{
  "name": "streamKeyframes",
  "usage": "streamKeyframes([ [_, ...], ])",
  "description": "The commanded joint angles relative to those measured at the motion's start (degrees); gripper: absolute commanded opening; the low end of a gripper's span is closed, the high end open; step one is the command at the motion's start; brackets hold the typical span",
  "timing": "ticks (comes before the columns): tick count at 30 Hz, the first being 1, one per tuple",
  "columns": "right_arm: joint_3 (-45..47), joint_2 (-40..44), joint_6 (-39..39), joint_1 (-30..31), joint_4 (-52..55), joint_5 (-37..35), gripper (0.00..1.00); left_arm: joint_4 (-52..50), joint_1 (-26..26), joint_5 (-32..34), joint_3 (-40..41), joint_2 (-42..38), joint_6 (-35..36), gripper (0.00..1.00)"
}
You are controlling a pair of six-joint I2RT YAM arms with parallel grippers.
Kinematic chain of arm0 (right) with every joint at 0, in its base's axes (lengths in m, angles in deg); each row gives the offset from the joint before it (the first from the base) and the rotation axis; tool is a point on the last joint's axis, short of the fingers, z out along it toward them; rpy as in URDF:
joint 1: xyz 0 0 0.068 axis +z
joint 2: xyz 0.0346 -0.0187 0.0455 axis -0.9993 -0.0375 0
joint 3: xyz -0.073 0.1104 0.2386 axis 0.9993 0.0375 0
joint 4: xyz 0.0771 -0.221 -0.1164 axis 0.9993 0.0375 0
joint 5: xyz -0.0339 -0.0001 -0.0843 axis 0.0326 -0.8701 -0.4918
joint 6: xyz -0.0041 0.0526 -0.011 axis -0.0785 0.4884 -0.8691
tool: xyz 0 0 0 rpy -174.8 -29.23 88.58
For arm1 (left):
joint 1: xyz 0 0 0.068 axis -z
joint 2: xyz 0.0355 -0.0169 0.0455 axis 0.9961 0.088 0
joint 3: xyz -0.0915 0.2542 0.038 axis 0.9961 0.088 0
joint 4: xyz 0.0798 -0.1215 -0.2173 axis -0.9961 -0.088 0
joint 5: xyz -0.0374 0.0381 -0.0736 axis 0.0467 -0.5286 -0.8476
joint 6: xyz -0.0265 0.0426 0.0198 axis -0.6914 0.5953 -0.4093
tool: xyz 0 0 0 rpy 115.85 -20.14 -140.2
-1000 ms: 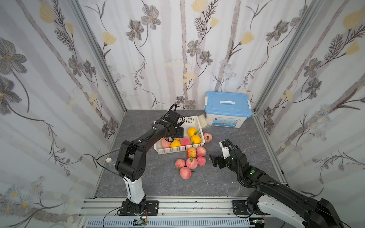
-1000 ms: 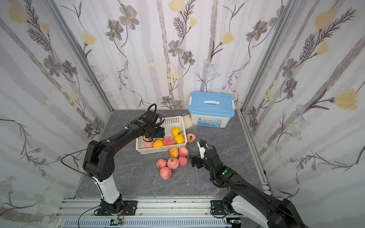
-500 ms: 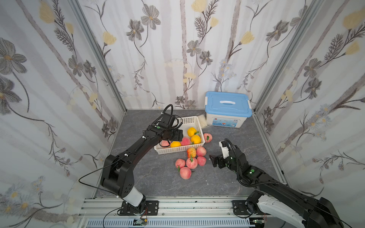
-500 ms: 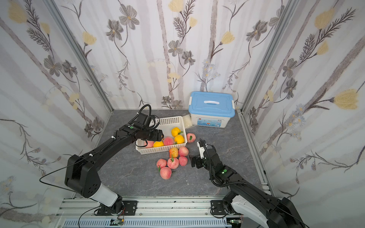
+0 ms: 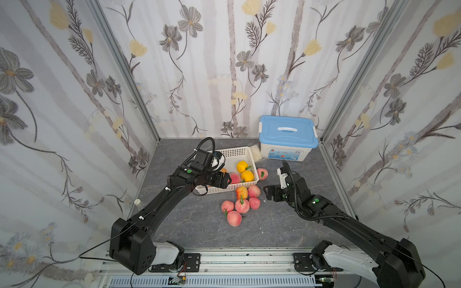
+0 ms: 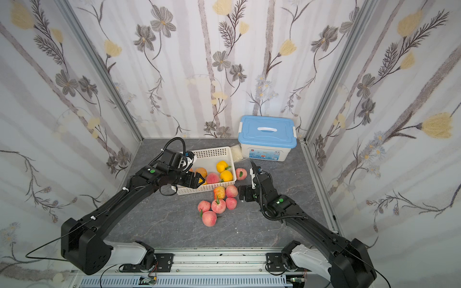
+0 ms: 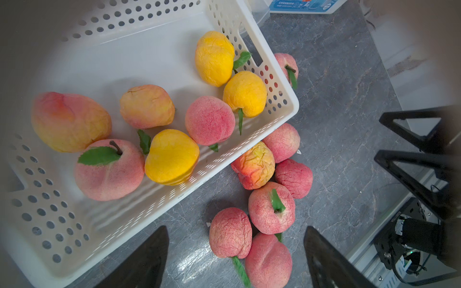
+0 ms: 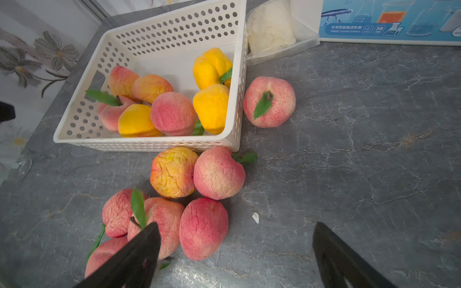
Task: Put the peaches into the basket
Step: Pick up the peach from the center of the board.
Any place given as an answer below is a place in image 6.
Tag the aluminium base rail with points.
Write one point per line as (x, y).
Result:
(204, 268)

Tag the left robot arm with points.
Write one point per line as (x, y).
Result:
(83, 241)

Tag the white perforated plastic basket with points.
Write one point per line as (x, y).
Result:
(207, 159)

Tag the pink peach with leaf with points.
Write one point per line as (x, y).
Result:
(218, 206)

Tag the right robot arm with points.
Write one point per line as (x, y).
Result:
(344, 263)

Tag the pink peach upper row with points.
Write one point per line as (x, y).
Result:
(231, 191)

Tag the orange wrinkled peach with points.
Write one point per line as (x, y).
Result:
(202, 171)
(219, 193)

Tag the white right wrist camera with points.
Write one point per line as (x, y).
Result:
(254, 178)

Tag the yellow peach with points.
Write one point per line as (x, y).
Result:
(226, 176)
(222, 166)

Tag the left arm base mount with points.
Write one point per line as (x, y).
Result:
(160, 262)

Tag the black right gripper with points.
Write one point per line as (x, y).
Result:
(261, 180)

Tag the blue lidded storage box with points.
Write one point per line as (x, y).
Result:
(266, 137)

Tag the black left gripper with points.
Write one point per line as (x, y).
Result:
(183, 178)

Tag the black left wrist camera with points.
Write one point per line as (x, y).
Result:
(176, 161)

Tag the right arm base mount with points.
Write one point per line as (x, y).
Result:
(276, 263)

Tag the clear bag of white material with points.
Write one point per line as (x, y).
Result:
(236, 153)

